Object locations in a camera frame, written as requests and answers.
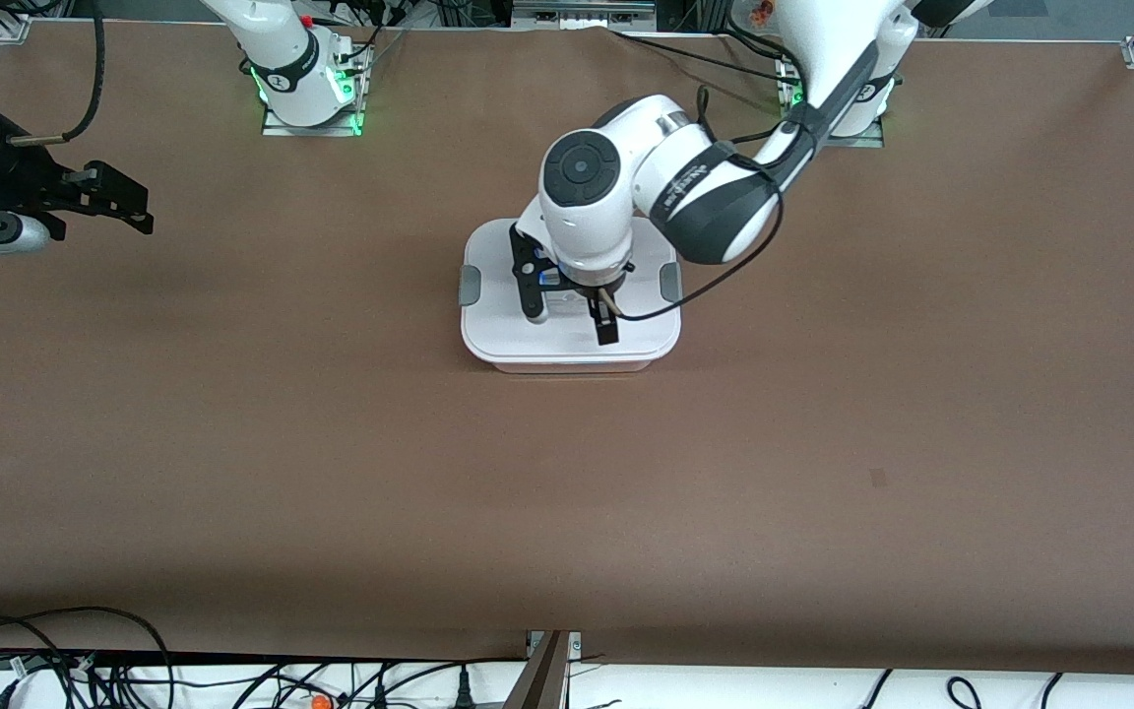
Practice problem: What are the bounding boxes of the white box lid grey latches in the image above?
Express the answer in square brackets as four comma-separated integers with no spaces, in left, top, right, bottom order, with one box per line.
[459,219,684,362]

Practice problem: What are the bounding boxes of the pale plastic box base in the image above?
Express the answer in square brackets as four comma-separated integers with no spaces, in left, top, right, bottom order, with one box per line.
[483,350,662,375]

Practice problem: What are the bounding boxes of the brown table cover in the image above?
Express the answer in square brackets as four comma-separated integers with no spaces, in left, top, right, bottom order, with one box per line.
[0,20,1134,676]

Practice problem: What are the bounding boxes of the grey metal rack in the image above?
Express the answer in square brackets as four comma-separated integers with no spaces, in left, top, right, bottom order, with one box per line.
[511,0,657,31]

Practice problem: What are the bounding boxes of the aluminium table edge profile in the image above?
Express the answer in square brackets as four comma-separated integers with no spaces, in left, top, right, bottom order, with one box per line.
[500,630,583,709]

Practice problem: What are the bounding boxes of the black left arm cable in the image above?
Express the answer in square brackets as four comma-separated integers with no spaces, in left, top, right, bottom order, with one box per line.
[614,87,809,322]

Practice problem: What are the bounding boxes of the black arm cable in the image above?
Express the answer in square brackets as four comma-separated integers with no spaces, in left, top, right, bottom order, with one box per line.
[6,0,105,147]
[614,87,809,322]

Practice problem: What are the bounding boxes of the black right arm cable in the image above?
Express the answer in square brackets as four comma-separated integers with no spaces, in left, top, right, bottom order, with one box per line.
[6,0,105,147]

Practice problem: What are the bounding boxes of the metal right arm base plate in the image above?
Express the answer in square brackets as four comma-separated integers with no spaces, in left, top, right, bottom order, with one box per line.
[260,37,373,138]

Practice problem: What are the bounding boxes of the thin black base cable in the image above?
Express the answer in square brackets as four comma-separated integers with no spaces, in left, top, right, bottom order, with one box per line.
[609,28,794,82]

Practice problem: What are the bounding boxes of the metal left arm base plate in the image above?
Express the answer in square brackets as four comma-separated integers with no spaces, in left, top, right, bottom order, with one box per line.
[774,44,888,149]

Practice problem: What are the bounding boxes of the black looped cable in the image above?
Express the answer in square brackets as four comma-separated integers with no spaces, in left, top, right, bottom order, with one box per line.
[0,607,177,709]

